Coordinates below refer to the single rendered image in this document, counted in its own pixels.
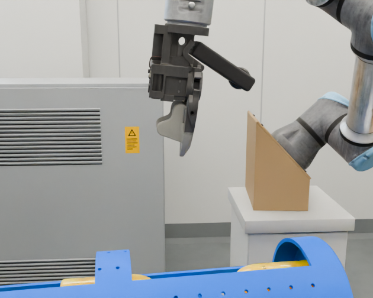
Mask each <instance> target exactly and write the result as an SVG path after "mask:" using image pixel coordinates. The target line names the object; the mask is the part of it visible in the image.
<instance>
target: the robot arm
mask: <svg viewBox="0 0 373 298"><path fill-rule="evenodd" d="M306 2H307V3H308V4H310V5H312V6H315V7H318V8H320V9H322V10H323V11H324V12H326V13H327V14H329V15H330V16H331V17H333V18H334V19H335V20H336V21H338V22H339V23H341V24H342V25H344V26H345V27H346V28H348V29H349V30H350V31H351V33H352V34H351V43H350V48H351V50H352V52H353V54H354V55H356V56H355V64H354V69H353V78H352V86H351V94H350V98H349V100H347V99H346V98H345V97H344V96H342V95H340V94H338V93H336V92H327V93H326V94H325V95H323V96H322V97H321V98H318V100H317V101H316V102H315V103H314V104H313V105H312V106H310V107H309V108H308V110H306V111H305V112H304V113H303V114H302V115H301V116H299V117H298V118H297V119H296V120H295V121H294V122H292V123H290V124H288V125H286V126H284V127H282V128H279V129H277V130H275V131H274V132H273V133H272V134H271V135H272V136H273V137H274V138H275V139H276V141H277V142H278V143H279V144H280V145H281V146H282V147H283V148H284V150H285V151H286V152H287V153H288V154H289V155H290V156H291V157H292V158H293V159H294V160H295V161H296V162H297V163H298V164H299V165H300V167H301V168H302V169H303V170H305V169H307V168H308V167H309V166H310V164H311V163H312V161H313V160H314V158H315V156H316V154H317V153H318V152H319V150H320V149H321V148H322V147H323V146H324V145H326V144H327V143H328V145H330V146H331V147H332V149H334V150H335V151H336V152H337V153H338V154H339V155H340V156H341V157H342V158H343V159H344V160H345V161H346V162H347V163H348V165H349V166H352V167H353V168H354V169H355V170H356V171H366V170H369V169H371V168H373V0H306ZM213 5H214V0H165V10H164V17H163V19H164V20H165V21H167V23H166V24H165V25H160V24H155V26H154V33H153V47H152V56H151V58H150V60H149V67H150V69H148V73H149V77H148V78H149V83H148V93H149V97H150V98H151V99H160V101H167V102H172V104H171V111H170V113H169V114H168V115H165V116H163V117H160V118H158V119H157V121H156V127H157V132H158V134H159V135H161V136H164V137H167V138H170V139H172V140H175V141H179V142H180V146H179V156H180V157H183V156H184V155H185V154H186V152H187V151H188V150H189V148H190V146H191V142H192V138H193V134H194V129H195V123H196V119H197V112H198V103H199V100H200V97H201V92H202V80H203V72H202V71H203V70H204V65H203V64H205V65H206V66H208V67H209V68H211V69H212V70H214V71H215V72H216V73H218V74H219V75H221V76H222V77H224V78H225V79H227V80H228V81H229V83H230V85H231V86H232V87H233V88H235V89H240V90H241V89H243V90H245V91H247V92H248V91H250V90H251V88H252V86H253V85H254V84H255V78H253V77H252V76H251V75H250V73H249V72H248V70H246V69H245V68H243V67H237V66H235V65H234V64H233V63H231V62H230V61H228V60H227V59H225V58H224V57H223V56H221V55H219V54H218V53H216V52H215V51H214V50H212V49H211V48H209V47H208V46H206V45H205V44H203V43H202V42H200V41H194V37H195V35H202V36H208V35H209V28H207V26H208V25H211V20H212V14H213ZM181 37H183V38H184V39H185V42H184V44H182V45H180V44H179V39H180V38H181ZM194 58H196V59H197V60H199V61H200V62H202V63H203V64H201V63H200V62H199V61H197V60H196V59H194ZM150 61H151V64H150ZM173 100H175V101H173Z"/></svg>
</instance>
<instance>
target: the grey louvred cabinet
mask: <svg viewBox="0 0 373 298"><path fill-rule="evenodd" d="M148 83H149V78H148V77H93V78H0V286H6V285H14V284H28V283H42V282H50V281H62V280H63V279H65V278H85V277H95V259H96V253H97V252H98V251H115V250H129V251H130V261H131V273H132V274H152V273H165V172H164V136H161V135H159V134H158V132H157V127H156V121H157V119H158V118H160V117H163V101H160V99H151V98H150V97H149V93H148Z"/></svg>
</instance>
